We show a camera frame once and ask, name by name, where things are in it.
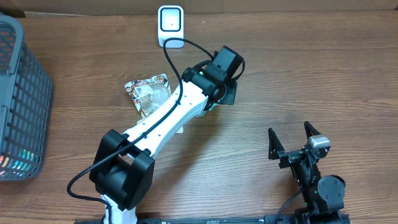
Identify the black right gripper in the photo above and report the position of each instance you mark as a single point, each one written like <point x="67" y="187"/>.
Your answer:
<point x="290" y="157"/>

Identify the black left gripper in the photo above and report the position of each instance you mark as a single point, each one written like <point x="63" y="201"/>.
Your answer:
<point x="231" y="99"/>

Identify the green lid white jar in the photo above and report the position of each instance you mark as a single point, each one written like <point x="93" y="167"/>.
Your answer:
<point x="208" y="108"/>

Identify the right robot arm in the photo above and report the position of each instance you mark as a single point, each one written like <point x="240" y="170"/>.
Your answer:
<point x="323" y="196"/>

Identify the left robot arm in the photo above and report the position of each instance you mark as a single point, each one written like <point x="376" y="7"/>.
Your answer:
<point x="126" y="161"/>

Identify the white barcode scanner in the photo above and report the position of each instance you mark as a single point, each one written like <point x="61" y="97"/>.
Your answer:
<point x="170" y="23"/>

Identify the grey plastic mesh basket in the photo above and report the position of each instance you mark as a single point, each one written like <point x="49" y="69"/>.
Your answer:
<point x="26" y="97"/>

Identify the items inside basket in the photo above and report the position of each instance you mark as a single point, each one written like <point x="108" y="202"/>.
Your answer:
<point x="24" y="162"/>

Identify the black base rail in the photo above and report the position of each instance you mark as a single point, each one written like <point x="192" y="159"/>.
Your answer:
<point x="211" y="220"/>

